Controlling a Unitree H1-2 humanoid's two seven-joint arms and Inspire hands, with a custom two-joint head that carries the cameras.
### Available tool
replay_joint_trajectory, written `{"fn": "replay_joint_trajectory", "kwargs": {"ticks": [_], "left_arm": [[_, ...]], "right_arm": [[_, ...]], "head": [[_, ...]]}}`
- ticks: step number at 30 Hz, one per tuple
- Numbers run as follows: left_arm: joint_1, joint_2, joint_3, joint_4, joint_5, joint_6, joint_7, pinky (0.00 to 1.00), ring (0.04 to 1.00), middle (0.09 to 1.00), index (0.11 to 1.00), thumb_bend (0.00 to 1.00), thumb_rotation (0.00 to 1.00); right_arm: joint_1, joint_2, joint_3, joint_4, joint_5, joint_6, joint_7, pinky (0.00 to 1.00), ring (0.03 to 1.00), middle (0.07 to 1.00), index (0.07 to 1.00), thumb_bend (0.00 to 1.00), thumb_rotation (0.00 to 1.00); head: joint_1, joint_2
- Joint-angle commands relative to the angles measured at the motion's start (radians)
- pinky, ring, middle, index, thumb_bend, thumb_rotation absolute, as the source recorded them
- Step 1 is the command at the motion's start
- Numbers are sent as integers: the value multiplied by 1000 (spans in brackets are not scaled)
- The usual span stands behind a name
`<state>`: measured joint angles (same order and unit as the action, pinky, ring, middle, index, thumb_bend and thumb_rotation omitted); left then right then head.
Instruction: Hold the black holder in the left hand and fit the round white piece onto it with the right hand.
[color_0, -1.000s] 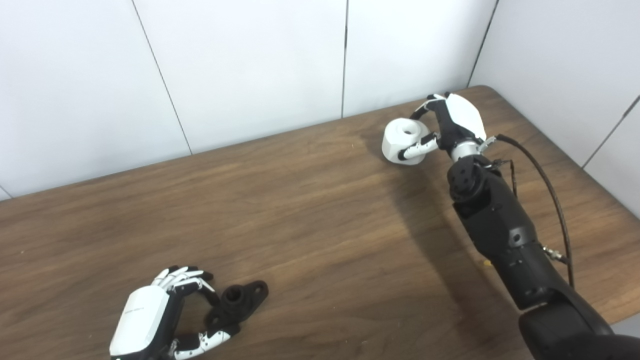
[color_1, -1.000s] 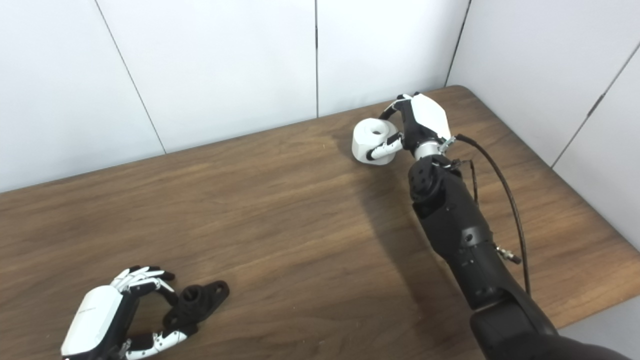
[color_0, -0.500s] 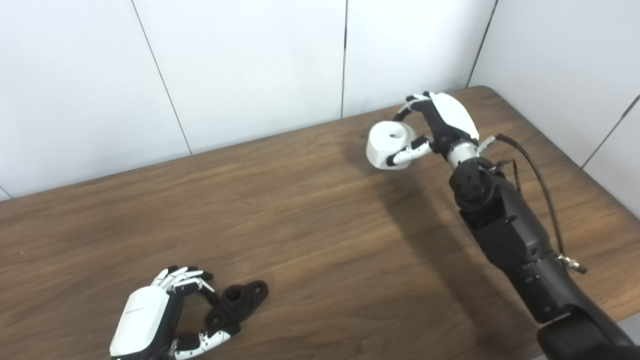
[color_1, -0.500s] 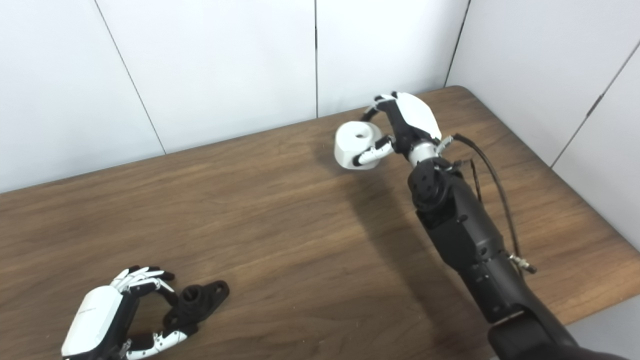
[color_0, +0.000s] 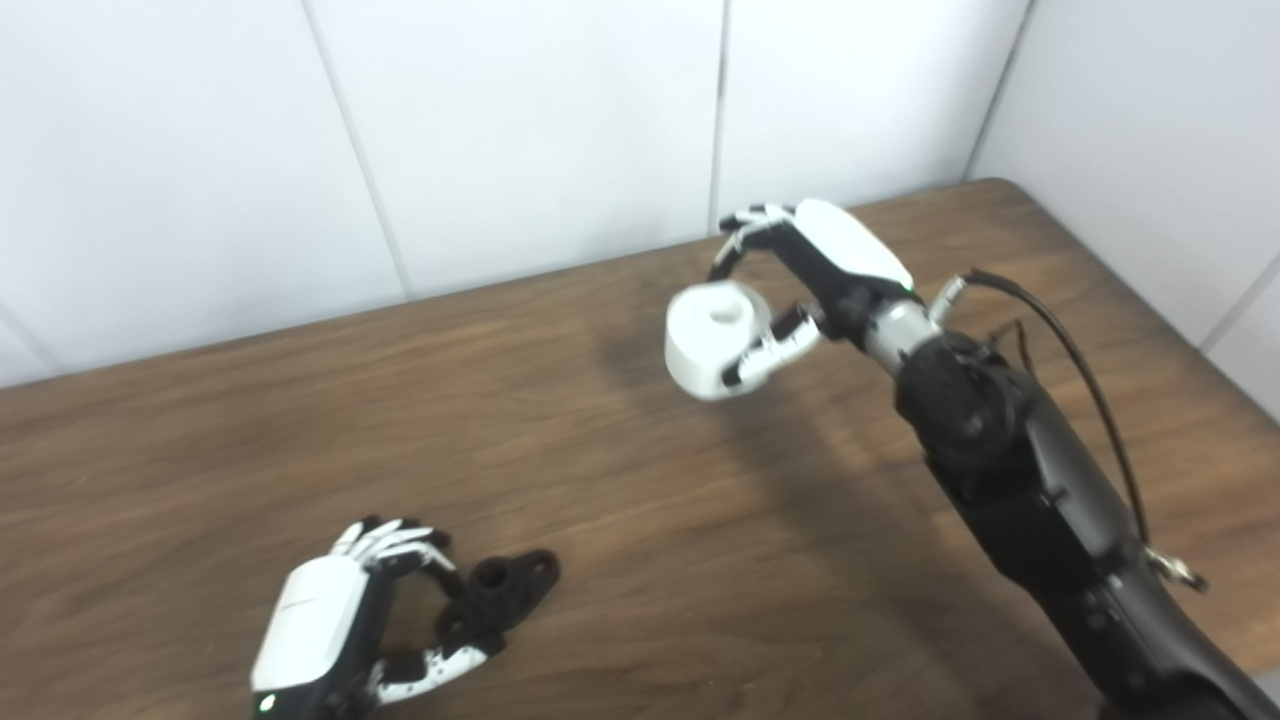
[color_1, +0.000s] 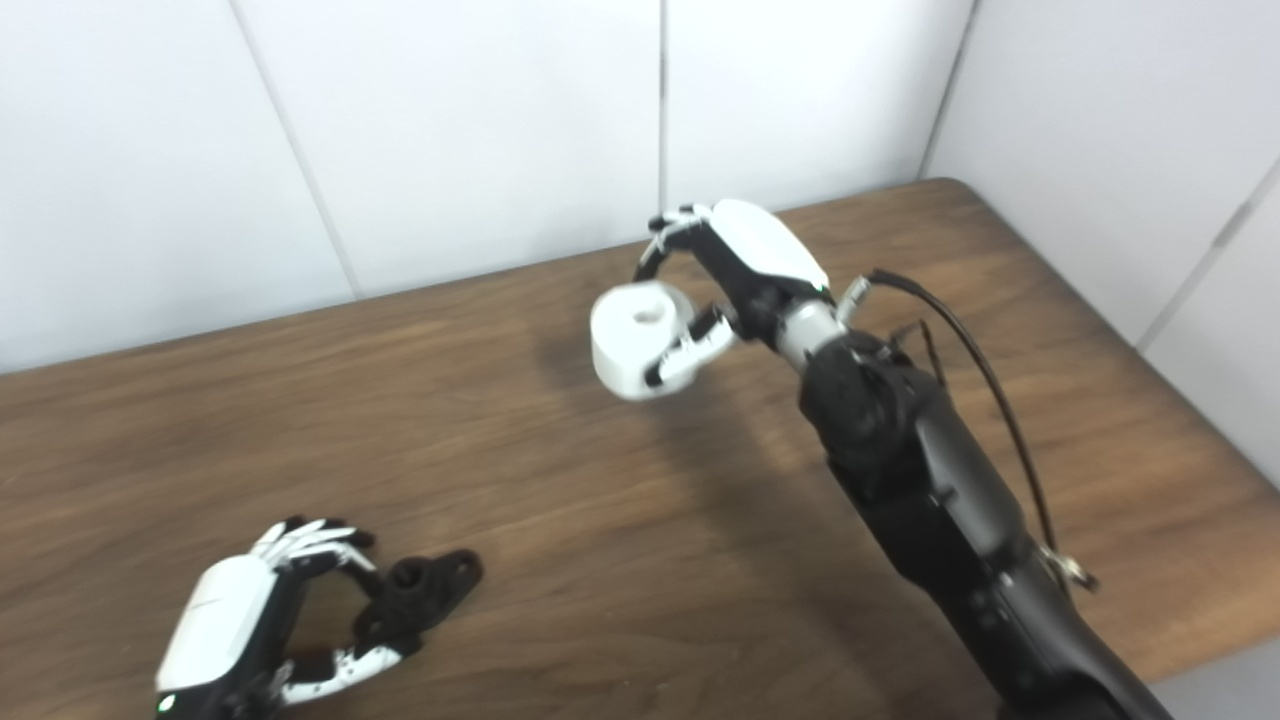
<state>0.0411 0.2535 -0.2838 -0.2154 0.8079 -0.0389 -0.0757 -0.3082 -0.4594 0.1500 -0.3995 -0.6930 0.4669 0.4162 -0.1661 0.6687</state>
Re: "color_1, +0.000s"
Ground round white piece with holes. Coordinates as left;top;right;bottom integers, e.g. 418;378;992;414
590;282;701;402

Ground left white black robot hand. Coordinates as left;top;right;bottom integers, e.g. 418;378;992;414
155;516;406;720

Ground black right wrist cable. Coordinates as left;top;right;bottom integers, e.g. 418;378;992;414
840;268;1099;591

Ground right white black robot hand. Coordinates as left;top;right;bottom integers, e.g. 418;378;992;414
633;199;833;389

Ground black flanged holder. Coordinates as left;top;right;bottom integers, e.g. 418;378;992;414
352;549;485;656

